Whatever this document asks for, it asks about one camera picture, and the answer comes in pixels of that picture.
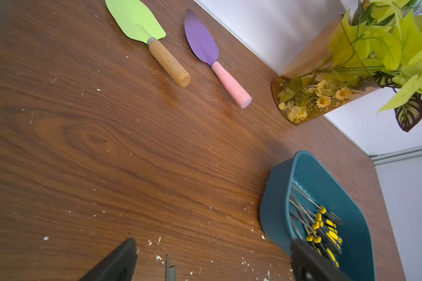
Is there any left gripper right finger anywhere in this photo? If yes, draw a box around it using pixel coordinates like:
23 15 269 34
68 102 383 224
290 240 350 281

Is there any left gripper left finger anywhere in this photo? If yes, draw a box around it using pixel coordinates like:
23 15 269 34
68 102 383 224
79 238 138 281

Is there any file tool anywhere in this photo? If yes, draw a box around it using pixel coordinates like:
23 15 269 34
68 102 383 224
290 195 337 234
292 185 343 226
289 210 314 242
291 218 342 268
169 266 177 281
165 255 170 281
289 200 342 256
289 196 343 254

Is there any teal plastic storage box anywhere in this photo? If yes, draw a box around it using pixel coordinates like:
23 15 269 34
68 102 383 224
260 151 376 281

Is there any amber vase with plants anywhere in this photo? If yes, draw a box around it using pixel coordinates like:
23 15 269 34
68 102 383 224
271 1 422 131

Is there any purple toy shovel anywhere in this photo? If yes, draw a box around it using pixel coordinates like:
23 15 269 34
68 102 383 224
184 9 252 109

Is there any green toy shovel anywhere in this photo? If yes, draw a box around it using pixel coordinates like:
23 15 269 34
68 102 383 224
105 0 191 88

